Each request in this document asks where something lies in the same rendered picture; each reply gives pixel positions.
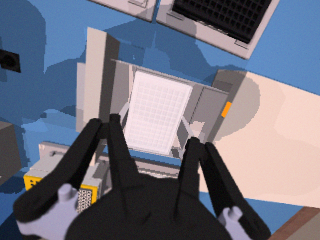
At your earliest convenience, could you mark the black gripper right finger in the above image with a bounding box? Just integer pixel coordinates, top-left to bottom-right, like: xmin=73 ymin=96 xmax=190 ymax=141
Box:
xmin=173 ymin=116 xmax=271 ymax=240

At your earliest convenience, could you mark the blue open-top bin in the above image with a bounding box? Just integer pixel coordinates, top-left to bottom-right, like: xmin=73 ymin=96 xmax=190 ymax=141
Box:
xmin=0 ymin=176 xmax=26 ymax=240

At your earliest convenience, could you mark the blue bench mat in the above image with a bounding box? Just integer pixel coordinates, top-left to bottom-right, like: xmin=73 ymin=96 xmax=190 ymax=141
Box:
xmin=0 ymin=0 xmax=320 ymax=178

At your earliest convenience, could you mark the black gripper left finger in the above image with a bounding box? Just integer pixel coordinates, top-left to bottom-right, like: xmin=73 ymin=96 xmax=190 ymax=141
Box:
xmin=13 ymin=103 xmax=152 ymax=240

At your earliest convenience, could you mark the black multiwell plate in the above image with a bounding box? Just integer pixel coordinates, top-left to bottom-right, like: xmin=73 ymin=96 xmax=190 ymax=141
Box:
xmin=172 ymin=0 xmax=272 ymax=44

